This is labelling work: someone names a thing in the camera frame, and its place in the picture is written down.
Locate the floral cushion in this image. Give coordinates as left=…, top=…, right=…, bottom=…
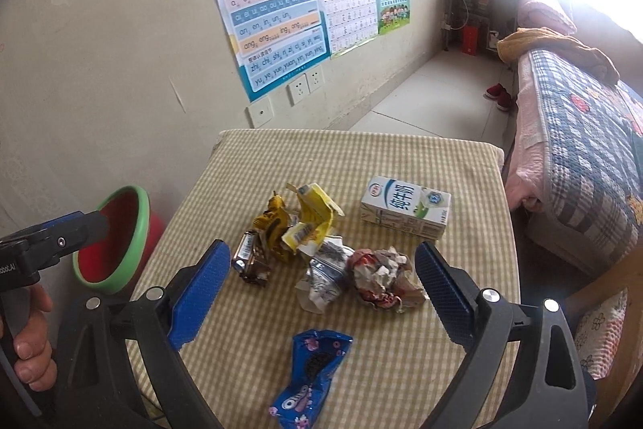
left=573, top=288, right=631, bottom=380

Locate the yellow-brown blanket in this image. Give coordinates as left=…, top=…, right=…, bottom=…
left=497, top=27, right=621, bottom=83

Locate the wooden chair frame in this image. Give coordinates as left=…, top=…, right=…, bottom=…
left=567, top=253, right=643, bottom=429

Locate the white milk carton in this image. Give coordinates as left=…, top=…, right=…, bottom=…
left=360, top=175, right=452, bottom=241

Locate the dark yellow crumpled wrapper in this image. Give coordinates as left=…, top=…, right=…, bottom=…
left=252, top=190, right=295, bottom=261

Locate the white cable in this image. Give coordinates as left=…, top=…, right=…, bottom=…
left=455, top=0, right=478, bottom=30

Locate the alphabet wall poster blue border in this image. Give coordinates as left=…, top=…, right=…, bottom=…
left=197, top=0, right=332, bottom=103

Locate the pink bed sheet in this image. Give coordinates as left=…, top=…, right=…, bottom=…
left=505, top=57, right=548, bottom=209

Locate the green-rimmed red basin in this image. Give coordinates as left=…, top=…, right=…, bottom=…
left=73, top=185, right=166, bottom=295

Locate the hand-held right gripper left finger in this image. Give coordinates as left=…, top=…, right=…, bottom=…
left=53, top=239, right=232, bottom=429

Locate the white wrapper grey print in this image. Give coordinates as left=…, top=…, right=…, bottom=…
left=296, top=235, right=355, bottom=314

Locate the light yellow crumpled wrapper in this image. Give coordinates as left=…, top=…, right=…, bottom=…
left=281, top=182, right=346, bottom=259

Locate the blue cookie wrapper pink print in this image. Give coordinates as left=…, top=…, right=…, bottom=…
left=268, top=328, right=353, bottom=429

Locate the bed with plaid quilt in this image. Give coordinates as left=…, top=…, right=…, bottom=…
left=517, top=49, right=643, bottom=269

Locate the pink pillow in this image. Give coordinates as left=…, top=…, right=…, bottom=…
left=517, top=0, right=578, bottom=38

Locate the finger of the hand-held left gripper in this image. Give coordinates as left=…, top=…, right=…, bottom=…
left=27, top=213, right=109, bottom=270
left=14, top=209, right=97, bottom=243

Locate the person's left hand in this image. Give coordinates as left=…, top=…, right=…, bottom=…
left=0, top=283, right=57, bottom=392

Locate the small brown silver wrapper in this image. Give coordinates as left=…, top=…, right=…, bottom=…
left=232, top=230, right=274, bottom=289

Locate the white round-port wall socket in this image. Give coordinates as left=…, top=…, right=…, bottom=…
left=245, top=97, right=274, bottom=128

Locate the red box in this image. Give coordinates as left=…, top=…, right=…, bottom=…
left=462, top=25, right=480, bottom=56

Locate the red white paper wrapper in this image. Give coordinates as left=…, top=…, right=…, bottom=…
left=346, top=247, right=428, bottom=314

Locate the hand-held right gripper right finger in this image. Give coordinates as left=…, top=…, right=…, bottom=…
left=414, top=242, right=590, bottom=429

